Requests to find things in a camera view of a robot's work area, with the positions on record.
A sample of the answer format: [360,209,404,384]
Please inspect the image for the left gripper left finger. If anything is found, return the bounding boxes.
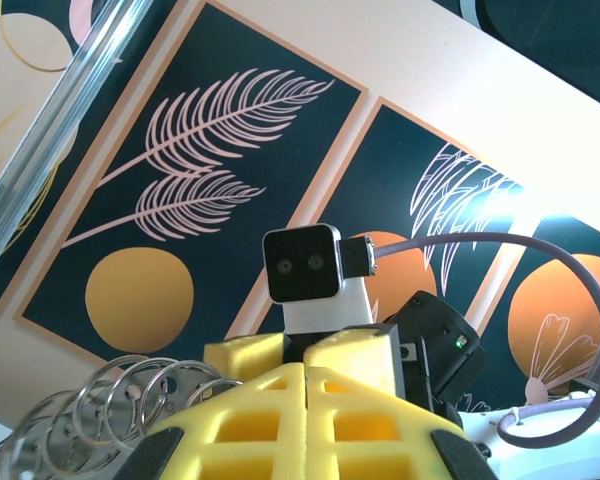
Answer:
[114,362,309,480]

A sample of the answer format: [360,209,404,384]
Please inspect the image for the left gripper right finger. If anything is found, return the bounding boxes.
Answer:
[306,367,501,480]

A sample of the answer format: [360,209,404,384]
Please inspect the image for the metal strap with key rings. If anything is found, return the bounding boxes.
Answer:
[0,353,245,480]

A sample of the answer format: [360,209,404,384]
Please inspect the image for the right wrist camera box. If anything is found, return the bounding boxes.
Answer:
[261,223,372,335]

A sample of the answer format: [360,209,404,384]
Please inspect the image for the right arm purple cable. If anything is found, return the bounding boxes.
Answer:
[337,232,600,449]

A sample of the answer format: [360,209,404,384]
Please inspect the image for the aluminium corner post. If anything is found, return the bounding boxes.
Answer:
[0,0,157,274]

